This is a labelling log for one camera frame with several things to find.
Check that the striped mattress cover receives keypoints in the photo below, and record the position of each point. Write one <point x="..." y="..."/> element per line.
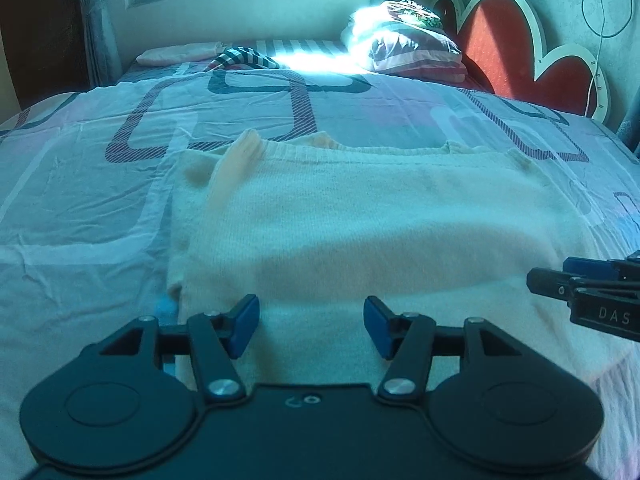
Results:
<point x="295" y="50"/>

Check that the pink flat pillow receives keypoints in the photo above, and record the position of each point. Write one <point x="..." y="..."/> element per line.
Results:
<point x="175" y="54"/>

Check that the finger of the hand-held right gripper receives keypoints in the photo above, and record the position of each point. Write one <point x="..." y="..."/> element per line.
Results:
<point x="590" y="267"/>
<point x="550" y="282"/>

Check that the dark wooden door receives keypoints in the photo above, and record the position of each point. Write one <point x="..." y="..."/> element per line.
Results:
<point x="35" y="30"/>

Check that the striped pillow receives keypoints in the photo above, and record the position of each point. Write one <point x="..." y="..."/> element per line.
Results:
<point x="410" y="50"/>

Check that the black and white striped cloth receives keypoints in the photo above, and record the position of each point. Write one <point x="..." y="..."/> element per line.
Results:
<point x="245" y="58"/>

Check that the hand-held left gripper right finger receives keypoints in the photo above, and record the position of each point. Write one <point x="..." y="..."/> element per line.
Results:
<point x="377" y="325"/>

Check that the patterned bed sheet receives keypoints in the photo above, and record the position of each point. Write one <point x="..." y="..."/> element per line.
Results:
<point x="75" y="185"/>

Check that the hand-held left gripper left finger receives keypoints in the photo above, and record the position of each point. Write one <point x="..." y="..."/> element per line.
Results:
<point x="245" y="325"/>

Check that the colourful folded cloth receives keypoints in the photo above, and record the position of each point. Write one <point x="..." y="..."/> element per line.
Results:
<point x="420" y="14"/>

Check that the red scalloped headboard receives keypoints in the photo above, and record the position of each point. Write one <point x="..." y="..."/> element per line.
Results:
<point x="505" y="55"/>

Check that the cream knit sweater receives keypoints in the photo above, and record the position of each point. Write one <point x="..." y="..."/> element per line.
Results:
<point x="375" y="220"/>

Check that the blue-grey wall curtain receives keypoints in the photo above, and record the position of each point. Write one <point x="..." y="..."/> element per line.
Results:
<point x="631" y="132"/>

